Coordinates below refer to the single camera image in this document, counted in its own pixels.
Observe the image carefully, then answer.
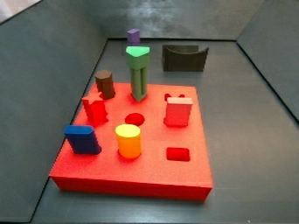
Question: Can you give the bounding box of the purple rectangular block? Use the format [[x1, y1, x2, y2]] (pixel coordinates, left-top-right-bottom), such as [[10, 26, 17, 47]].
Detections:
[[126, 29, 140, 46]]

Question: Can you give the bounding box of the red foam peg board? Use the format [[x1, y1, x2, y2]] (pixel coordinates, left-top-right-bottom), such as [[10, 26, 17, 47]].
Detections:
[[50, 83, 212, 200]]

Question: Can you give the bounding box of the pink red rectangular block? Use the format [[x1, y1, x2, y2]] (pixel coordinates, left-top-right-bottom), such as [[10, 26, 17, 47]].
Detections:
[[162, 97, 192, 127]]

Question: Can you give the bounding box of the yellow orange cylinder block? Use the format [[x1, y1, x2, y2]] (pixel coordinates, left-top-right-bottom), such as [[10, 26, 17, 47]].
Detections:
[[114, 124, 141, 159]]

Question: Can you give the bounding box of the red star block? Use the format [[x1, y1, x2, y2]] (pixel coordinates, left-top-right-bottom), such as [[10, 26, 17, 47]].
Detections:
[[81, 92, 108, 126]]

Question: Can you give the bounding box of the brown cylinder block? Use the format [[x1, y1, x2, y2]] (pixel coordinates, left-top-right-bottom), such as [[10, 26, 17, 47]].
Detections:
[[94, 70, 116, 100]]

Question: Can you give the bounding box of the blue rounded block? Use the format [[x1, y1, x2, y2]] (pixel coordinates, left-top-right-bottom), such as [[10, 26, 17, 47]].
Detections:
[[63, 125, 101, 155]]

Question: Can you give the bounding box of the green triangular block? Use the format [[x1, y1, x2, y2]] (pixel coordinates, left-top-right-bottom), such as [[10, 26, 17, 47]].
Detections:
[[125, 46, 149, 102]]

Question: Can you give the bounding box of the black curved holder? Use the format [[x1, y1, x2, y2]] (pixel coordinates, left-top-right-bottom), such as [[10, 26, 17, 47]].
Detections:
[[162, 45, 209, 72]]

